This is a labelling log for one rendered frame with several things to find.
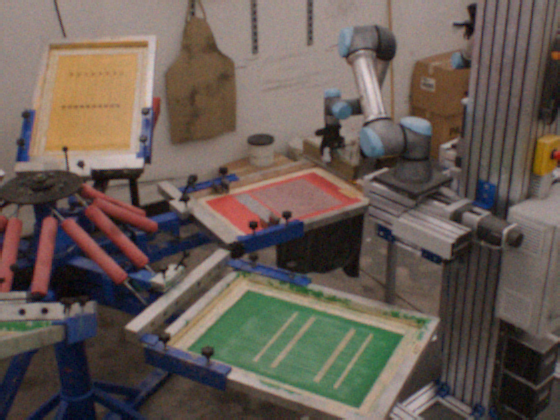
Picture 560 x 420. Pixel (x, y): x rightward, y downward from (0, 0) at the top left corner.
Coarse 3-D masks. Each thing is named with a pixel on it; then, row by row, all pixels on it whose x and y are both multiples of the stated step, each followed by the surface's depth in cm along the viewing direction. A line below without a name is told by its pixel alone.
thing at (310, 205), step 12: (324, 192) 342; (336, 192) 342; (276, 204) 331; (288, 204) 331; (300, 204) 331; (312, 204) 331; (324, 204) 330; (336, 204) 330; (348, 204) 330; (240, 216) 321; (252, 216) 321; (300, 216) 320; (312, 216) 320; (240, 228) 311
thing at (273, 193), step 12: (288, 180) 355; (300, 180) 355; (312, 180) 355; (324, 180) 354; (240, 192) 344; (252, 192) 343; (264, 192) 343; (276, 192) 343; (288, 192) 343; (300, 192) 342; (312, 192) 342; (216, 204) 333; (228, 204) 332; (240, 204) 332; (264, 204) 332; (228, 216) 321
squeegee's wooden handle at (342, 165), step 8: (304, 144) 352; (312, 144) 346; (304, 152) 353; (312, 152) 347; (320, 160) 343; (336, 160) 331; (344, 160) 327; (336, 168) 333; (344, 168) 327; (352, 168) 322; (352, 176) 324
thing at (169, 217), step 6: (156, 216) 304; (162, 216) 304; (168, 216) 304; (174, 216) 303; (156, 222) 299; (162, 222) 300; (168, 222) 301; (180, 222) 304; (186, 222) 306; (162, 228) 301; (168, 228) 302
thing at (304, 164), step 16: (304, 160) 368; (256, 176) 352; (272, 176) 358; (336, 176) 357; (208, 192) 341; (352, 208) 319; (368, 208) 323; (224, 224) 307; (304, 224) 306; (320, 224) 311
